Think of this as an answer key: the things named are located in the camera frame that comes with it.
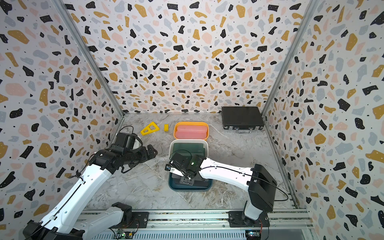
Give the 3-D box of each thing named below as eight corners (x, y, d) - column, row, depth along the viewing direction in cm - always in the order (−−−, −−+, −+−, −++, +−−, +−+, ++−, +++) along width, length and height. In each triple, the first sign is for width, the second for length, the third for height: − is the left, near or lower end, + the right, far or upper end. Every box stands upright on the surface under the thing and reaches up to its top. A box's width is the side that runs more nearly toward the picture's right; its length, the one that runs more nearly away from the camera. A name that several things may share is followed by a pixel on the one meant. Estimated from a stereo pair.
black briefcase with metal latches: (223, 133, 113) (225, 127, 108) (221, 111, 129) (222, 105, 124) (263, 133, 113) (266, 127, 108) (255, 111, 129) (257, 105, 124)
